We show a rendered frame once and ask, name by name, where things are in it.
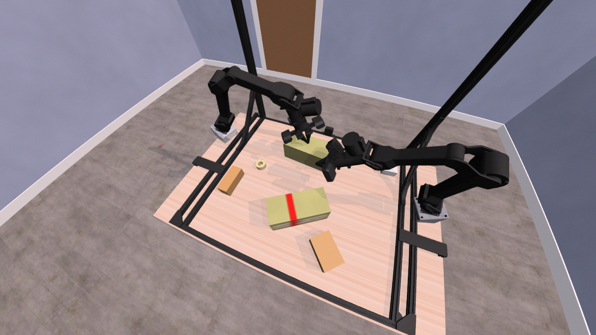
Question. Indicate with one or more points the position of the cream roll of tape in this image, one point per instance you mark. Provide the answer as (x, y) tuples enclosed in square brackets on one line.
[(263, 166)]

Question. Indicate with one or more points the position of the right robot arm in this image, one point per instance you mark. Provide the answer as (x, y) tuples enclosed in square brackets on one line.
[(280, 93)]

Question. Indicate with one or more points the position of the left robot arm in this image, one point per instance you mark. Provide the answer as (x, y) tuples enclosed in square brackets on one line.
[(488, 169)]

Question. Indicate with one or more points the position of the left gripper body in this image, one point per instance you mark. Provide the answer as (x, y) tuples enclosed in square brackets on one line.
[(328, 169)]

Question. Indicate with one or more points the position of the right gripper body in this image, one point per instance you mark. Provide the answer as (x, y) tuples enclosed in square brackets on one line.
[(300, 126)]

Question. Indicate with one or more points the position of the tan rectangular block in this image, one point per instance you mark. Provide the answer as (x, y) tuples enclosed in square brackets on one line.
[(231, 180)]

